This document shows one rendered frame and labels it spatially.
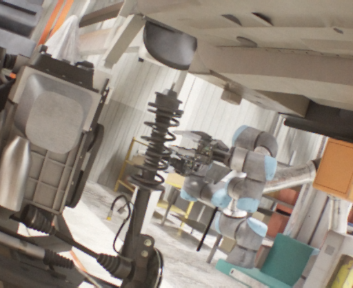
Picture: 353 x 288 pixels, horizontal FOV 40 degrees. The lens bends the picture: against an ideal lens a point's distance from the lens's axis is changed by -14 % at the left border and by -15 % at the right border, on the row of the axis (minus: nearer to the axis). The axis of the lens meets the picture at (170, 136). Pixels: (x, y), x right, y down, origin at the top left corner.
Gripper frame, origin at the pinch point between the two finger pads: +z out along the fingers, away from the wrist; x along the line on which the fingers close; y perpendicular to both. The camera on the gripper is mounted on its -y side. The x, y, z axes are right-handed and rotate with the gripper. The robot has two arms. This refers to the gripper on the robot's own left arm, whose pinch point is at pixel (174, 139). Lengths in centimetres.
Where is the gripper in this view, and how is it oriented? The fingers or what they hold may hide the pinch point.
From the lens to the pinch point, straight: 186.5
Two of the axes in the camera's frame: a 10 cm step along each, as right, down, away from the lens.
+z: -9.2, -2.7, 2.7
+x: -2.1, 9.5, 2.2
